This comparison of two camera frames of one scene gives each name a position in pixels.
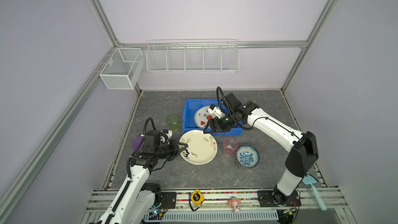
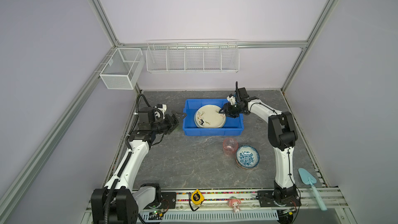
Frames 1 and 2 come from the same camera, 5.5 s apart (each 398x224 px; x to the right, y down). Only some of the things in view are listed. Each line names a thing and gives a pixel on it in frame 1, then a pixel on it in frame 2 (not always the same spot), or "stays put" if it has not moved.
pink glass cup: [230, 146] stays put
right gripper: [216, 122] to [227, 107]
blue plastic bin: [190, 106] stays put
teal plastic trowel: [310, 180] stays put
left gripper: [174, 152] to [172, 125]
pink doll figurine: [234, 203] stays put
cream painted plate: [202, 147] to [208, 116]
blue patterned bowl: [247, 156] stays put
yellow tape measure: [197, 198] stays put
